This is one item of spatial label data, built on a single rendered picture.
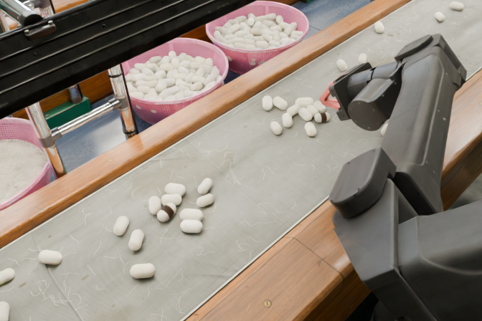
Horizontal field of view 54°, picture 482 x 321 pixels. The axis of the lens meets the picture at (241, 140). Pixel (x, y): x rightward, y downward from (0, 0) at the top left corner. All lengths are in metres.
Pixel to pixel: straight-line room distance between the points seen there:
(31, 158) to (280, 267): 0.54
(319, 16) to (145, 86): 0.64
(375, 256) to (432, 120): 0.24
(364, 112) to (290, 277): 0.26
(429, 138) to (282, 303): 0.31
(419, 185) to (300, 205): 0.41
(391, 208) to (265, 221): 0.45
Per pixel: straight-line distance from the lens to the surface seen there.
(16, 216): 0.86
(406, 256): 0.31
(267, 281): 0.69
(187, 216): 0.77
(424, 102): 0.54
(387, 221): 0.34
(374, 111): 0.70
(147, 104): 1.02
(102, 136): 1.09
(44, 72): 0.57
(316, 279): 0.69
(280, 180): 0.84
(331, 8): 1.55
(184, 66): 1.15
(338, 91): 0.80
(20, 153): 1.03
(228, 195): 0.82
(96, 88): 1.18
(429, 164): 0.46
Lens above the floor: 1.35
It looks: 42 degrees down
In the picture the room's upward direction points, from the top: 3 degrees counter-clockwise
